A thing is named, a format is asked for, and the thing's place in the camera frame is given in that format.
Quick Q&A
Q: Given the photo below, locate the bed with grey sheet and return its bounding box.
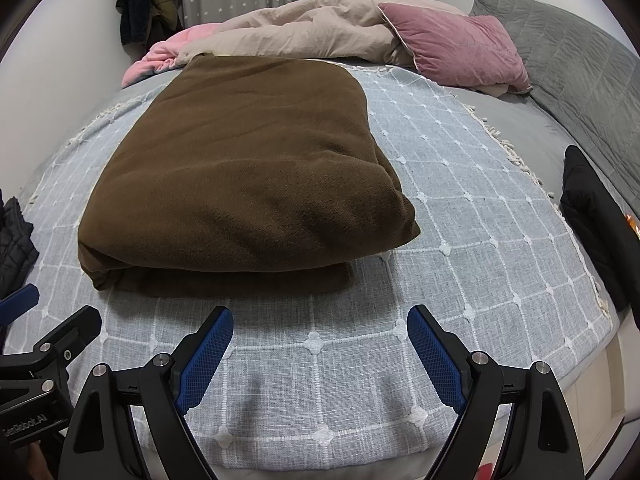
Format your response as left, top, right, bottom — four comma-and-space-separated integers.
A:
0, 57, 640, 480

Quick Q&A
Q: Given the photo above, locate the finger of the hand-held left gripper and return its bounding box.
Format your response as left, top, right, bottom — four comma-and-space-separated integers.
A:
0, 306, 103, 398
0, 284, 41, 317

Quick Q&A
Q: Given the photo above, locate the blue-grey checked fringed blanket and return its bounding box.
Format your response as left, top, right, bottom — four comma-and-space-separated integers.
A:
0, 57, 616, 458

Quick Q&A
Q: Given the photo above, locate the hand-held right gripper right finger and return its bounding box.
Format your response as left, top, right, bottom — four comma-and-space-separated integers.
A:
406, 304, 583, 480

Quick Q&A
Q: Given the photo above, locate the black quilted jacket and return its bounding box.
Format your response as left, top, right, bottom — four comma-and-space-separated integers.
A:
0, 190, 40, 301

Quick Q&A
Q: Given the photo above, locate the black fur coat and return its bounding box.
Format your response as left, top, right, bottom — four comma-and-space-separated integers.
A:
116, 0, 192, 46

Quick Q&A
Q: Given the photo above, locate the olive hanging garment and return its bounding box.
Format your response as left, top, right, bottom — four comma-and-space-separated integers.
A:
150, 0, 183, 31

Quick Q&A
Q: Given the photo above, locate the brown coat with fur collar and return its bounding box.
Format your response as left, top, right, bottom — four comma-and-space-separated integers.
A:
77, 54, 422, 293

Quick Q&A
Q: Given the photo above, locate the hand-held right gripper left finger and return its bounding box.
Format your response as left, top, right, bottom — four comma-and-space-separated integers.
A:
57, 306, 236, 480

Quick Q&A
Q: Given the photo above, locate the black garment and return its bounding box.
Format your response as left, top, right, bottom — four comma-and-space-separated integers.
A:
560, 145, 640, 313

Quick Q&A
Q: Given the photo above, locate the pink velvet pillow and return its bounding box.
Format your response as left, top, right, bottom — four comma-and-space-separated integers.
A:
377, 2, 531, 96

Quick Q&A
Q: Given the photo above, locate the beige and pink duvet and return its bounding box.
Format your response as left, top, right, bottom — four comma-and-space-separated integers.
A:
121, 0, 466, 88

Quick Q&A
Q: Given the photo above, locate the grey quilted headboard cushion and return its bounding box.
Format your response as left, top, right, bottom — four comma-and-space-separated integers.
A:
469, 0, 640, 201

